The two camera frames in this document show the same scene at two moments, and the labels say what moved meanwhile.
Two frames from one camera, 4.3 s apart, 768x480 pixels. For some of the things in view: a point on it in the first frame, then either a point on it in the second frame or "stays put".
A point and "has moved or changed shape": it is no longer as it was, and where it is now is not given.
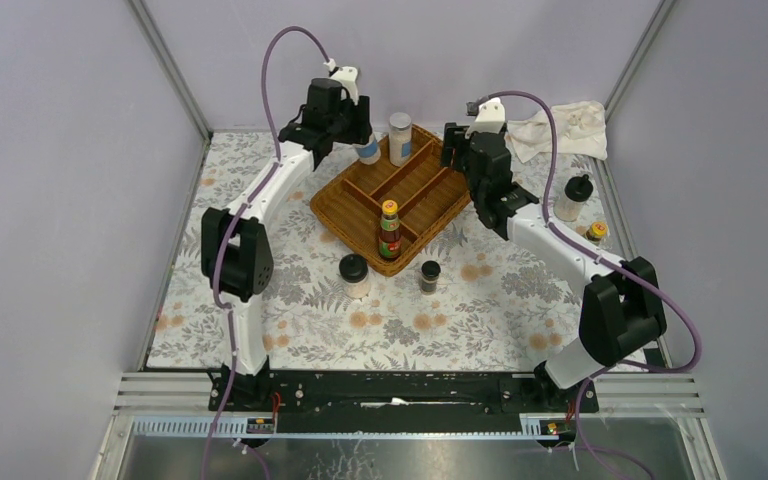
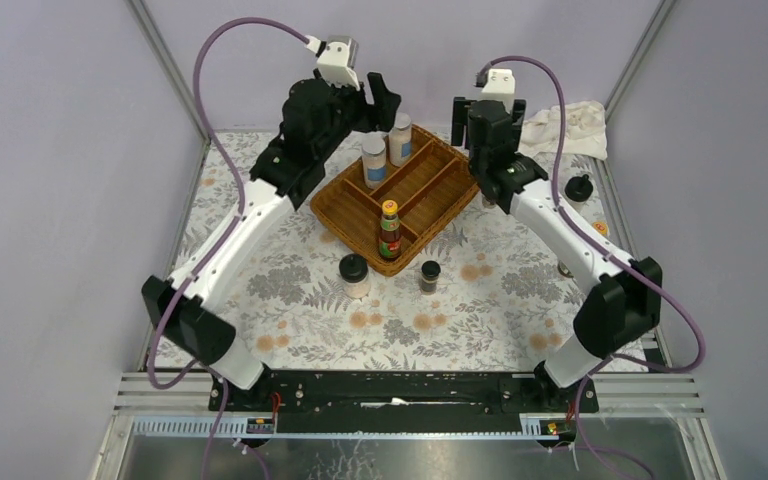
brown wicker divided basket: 429,197 stays put
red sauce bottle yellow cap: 389,245 stays put
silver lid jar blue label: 369,153 has moved or changed shape
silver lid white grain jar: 400,136 stays put
